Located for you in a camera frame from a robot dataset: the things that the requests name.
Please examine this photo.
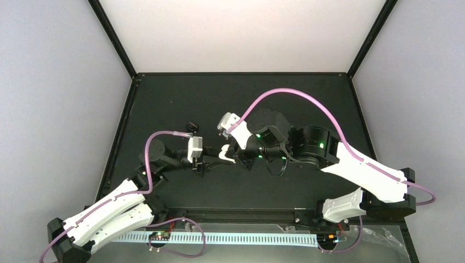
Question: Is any black earbuds charging case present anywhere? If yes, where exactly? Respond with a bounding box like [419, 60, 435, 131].
[185, 122, 199, 133]

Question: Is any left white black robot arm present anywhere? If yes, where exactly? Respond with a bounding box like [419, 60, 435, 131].
[47, 132, 234, 262]

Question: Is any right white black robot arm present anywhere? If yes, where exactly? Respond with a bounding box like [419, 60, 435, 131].
[222, 109, 417, 230]

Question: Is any left green circuit board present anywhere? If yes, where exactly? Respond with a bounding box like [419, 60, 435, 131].
[149, 231, 171, 242]

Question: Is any green circuit board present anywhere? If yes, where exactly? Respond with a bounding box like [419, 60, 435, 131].
[317, 234, 347, 245]
[149, 231, 171, 242]

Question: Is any right green circuit board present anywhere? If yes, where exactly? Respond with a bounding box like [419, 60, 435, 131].
[317, 234, 347, 245]

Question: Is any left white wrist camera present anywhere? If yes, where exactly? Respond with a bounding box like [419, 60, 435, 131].
[187, 136, 203, 163]

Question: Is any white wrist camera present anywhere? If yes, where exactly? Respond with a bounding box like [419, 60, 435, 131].
[217, 112, 252, 150]
[187, 136, 203, 163]

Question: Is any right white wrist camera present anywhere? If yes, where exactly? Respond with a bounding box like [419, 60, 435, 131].
[217, 112, 252, 150]

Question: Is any black aluminium mounting rail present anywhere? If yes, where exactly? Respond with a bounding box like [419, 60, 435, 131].
[82, 207, 349, 232]

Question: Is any black enclosure frame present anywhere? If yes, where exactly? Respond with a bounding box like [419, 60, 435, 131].
[65, 0, 421, 263]

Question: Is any white perforated cable duct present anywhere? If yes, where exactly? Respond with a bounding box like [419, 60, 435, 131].
[114, 231, 318, 248]

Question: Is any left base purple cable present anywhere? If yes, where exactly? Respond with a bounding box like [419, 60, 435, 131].
[145, 216, 208, 259]

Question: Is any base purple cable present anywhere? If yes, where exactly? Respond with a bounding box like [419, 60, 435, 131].
[145, 216, 208, 259]
[316, 216, 365, 254]

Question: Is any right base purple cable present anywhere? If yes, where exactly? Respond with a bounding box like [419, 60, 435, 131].
[316, 216, 365, 254]

